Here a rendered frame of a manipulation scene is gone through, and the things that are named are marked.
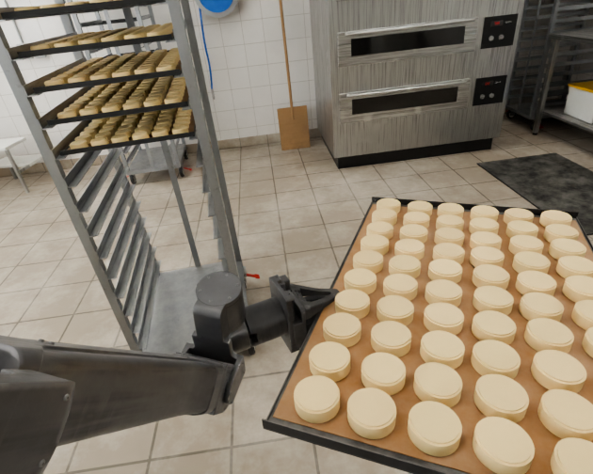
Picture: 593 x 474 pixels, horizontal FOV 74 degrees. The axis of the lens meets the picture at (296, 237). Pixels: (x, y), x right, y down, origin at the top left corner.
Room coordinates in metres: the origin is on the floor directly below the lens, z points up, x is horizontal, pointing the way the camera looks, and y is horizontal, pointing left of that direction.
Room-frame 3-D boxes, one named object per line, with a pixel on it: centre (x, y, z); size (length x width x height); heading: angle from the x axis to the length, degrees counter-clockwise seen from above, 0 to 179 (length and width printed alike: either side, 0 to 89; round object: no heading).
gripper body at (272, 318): (0.42, 0.05, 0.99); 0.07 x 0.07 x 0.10; 22
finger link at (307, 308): (0.45, -0.01, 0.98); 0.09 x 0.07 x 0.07; 112
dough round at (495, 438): (0.20, -0.17, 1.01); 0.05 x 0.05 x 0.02
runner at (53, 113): (1.46, 0.71, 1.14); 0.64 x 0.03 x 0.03; 8
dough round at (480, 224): (0.61, -0.35, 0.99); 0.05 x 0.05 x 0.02
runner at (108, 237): (1.46, 0.71, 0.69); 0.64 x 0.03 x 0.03; 8
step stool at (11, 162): (3.76, 2.67, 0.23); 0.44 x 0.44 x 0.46; 85
